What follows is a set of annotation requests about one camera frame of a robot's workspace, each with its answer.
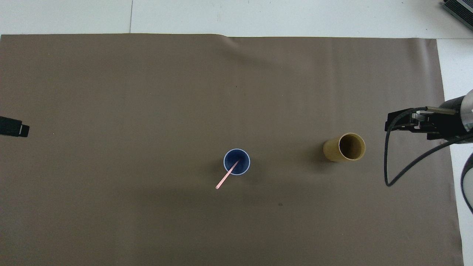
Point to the blue cup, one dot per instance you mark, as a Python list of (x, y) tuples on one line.
[(242, 168)]

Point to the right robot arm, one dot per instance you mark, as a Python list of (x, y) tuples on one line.
[(469, 111)]

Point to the pink straw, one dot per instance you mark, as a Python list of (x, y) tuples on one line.
[(225, 177)]

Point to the black stand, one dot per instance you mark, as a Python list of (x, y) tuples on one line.
[(462, 8)]

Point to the yellow paper cup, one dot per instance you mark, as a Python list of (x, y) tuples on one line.
[(338, 149)]

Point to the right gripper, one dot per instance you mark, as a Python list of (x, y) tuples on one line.
[(447, 123)]

